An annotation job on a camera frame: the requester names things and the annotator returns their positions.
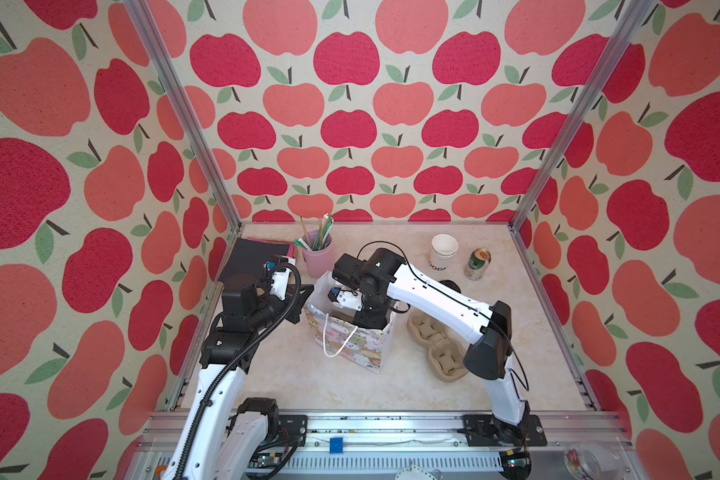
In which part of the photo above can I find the white paper gift bag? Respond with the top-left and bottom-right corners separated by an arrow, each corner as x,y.
302,272 -> 399,374

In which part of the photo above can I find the cardboard cup carrier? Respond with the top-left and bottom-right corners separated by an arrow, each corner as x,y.
406,311 -> 468,383

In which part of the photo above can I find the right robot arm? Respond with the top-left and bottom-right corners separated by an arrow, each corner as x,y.
332,248 -> 530,445

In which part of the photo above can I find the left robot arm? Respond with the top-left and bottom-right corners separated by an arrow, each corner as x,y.
161,262 -> 313,479

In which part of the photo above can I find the pink straw holder cup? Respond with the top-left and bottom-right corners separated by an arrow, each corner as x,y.
301,234 -> 336,279

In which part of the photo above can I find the black napkin stack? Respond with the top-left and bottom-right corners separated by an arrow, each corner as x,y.
218,238 -> 294,282

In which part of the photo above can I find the brown wooden stirrer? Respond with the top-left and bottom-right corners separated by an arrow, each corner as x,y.
299,216 -> 312,250

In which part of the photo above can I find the green paper straw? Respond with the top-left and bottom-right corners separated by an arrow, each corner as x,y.
315,214 -> 334,251

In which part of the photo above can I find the green drink can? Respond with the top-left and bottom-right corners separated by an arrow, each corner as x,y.
464,248 -> 492,281

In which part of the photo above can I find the blue small block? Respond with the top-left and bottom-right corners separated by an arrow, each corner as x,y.
329,437 -> 344,454

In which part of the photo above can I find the clear plastic container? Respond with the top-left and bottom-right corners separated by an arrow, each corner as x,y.
564,442 -> 625,480

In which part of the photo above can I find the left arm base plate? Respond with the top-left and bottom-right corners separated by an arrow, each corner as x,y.
257,415 -> 309,450

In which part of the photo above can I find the left aluminium frame post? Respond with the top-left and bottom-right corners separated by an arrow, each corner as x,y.
124,0 -> 243,237

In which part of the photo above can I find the aluminium frame post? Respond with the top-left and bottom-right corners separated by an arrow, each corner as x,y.
509,0 -> 657,235
124,0 -> 243,237

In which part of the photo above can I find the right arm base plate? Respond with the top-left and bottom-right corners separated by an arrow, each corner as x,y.
458,414 -> 548,447

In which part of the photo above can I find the right aluminium frame post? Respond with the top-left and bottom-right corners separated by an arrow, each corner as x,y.
509,0 -> 657,235

